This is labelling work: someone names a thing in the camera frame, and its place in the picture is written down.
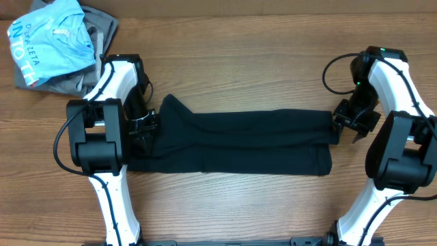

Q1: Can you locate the black t-shirt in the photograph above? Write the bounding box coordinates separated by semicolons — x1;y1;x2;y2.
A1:
128;94;339;176

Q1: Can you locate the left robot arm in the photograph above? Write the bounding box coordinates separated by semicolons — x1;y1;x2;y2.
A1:
66;54;160;245

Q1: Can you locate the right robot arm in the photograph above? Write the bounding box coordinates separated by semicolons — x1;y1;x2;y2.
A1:
320;46;436;245

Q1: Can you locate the grey folded t-shirt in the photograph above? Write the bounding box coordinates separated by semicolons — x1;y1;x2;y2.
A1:
14;5;119;97

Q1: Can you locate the light blue folded t-shirt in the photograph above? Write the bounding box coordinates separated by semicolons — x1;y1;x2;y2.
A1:
7;0;96;87

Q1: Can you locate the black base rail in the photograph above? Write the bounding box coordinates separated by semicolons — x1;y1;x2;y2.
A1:
81;236;386;246

